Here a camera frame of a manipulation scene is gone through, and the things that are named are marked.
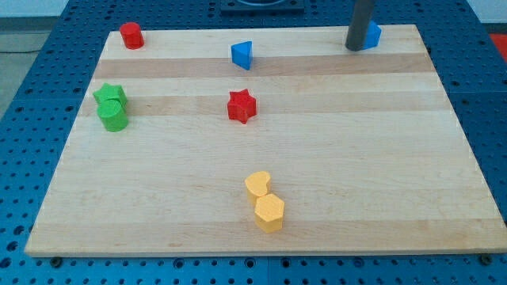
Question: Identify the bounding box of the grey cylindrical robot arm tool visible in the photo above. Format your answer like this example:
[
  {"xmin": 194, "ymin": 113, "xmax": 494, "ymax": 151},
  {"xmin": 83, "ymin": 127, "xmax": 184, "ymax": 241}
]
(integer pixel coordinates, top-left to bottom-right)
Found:
[{"xmin": 345, "ymin": 0, "xmax": 375, "ymax": 51}]

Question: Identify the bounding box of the wooden board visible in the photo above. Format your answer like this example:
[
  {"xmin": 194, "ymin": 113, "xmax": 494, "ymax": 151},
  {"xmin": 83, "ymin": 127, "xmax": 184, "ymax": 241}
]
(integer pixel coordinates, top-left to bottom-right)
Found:
[{"xmin": 25, "ymin": 25, "xmax": 506, "ymax": 257}]

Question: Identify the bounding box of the red star block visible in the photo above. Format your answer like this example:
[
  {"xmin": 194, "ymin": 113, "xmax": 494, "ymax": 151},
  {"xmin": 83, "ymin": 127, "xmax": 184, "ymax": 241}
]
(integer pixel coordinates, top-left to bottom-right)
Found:
[{"xmin": 227, "ymin": 89, "xmax": 257, "ymax": 124}]

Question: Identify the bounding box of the yellow heart block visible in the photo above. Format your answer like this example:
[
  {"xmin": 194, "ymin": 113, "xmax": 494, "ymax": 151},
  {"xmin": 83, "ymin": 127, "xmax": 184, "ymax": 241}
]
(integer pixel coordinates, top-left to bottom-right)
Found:
[{"xmin": 244, "ymin": 171, "xmax": 271, "ymax": 206}]

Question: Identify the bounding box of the yellow hexagon block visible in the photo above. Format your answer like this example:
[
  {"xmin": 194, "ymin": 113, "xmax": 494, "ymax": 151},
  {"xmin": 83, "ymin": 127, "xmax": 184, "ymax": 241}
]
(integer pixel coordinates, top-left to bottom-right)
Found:
[{"xmin": 254, "ymin": 193, "xmax": 284, "ymax": 234}]

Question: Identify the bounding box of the blue triangle block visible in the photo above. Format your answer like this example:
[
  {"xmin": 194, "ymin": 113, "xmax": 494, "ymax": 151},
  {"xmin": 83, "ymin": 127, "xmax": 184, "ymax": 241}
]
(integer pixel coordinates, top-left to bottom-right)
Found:
[{"xmin": 231, "ymin": 41, "xmax": 253, "ymax": 70}]

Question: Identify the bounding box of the green cylinder block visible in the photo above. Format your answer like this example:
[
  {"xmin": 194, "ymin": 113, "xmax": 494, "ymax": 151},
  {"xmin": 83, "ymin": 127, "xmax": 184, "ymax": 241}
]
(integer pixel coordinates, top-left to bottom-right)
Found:
[{"xmin": 97, "ymin": 100, "xmax": 128, "ymax": 132}]

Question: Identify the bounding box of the green star block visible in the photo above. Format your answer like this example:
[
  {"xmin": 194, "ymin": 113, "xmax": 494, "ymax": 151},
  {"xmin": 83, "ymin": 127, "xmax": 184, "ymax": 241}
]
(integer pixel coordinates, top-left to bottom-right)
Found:
[{"xmin": 93, "ymin": 83, "xmax": 128, "ymax": 108}]

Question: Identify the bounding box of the blue pentagon block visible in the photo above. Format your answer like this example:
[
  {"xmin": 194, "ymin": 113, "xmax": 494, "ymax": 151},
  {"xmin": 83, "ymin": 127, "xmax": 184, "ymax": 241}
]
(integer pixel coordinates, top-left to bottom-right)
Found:
[{"xmin": 363, "ymin": 21, "xmax": 382, "ymax": 50}]

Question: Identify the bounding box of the red cylinder block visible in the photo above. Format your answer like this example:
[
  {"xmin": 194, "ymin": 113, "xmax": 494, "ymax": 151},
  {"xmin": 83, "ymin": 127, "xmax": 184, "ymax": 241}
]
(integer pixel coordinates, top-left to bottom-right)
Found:
[{"xmin": 120, "ymin": 22, "xmax": 144, "ymax": 50}]

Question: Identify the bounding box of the red mat corner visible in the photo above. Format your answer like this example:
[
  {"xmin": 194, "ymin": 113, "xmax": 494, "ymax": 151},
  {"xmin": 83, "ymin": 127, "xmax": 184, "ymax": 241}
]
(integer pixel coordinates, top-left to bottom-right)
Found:
[{"xmin": 490, "ymin": 33, "xmax": 507, "ymax": 61}]

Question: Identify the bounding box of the dark robot base mount plate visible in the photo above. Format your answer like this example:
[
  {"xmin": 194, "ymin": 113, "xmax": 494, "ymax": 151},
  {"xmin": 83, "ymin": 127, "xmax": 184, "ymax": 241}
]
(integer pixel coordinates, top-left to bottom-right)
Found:
[{"xmin": 219, "ymin": 0, "xmax": 305, "ymax": 14}]

